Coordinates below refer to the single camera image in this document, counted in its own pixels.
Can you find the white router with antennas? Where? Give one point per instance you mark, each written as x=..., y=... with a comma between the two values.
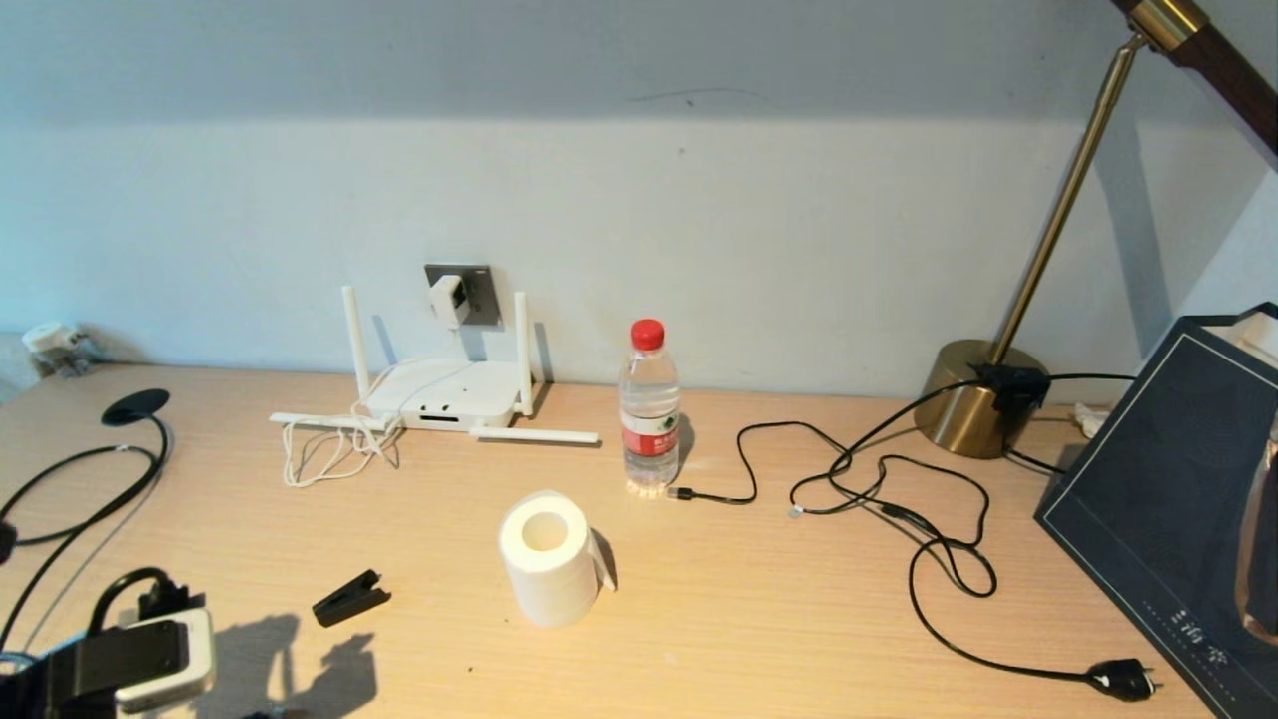
x=449, y=391

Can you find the dark blue gift bag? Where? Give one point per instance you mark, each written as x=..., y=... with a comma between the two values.
x=1148, y=499

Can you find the black plastic clip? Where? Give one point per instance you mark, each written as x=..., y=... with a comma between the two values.
x=349, y=601

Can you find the grey wall socket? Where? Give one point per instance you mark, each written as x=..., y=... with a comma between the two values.
x=484, y=300

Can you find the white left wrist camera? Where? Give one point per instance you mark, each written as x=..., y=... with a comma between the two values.
x=195, y=664

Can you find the water bottle red cap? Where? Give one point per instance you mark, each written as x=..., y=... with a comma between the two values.
x=649, y=439

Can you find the small white connector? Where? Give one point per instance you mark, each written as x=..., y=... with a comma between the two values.
x=1090, y=419

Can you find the white toilet paper roll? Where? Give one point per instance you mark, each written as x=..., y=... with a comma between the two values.
x=549, y=589

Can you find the brass desk lamp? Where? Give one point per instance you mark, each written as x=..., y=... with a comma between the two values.
x=963, y=409

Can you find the black adapter on lamp base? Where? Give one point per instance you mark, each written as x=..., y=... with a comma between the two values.
x=1013, y=384

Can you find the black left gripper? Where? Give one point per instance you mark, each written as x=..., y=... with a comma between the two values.
x=40, y=694

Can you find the white power adapter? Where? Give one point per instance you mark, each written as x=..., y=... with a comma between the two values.
x=447, y=298

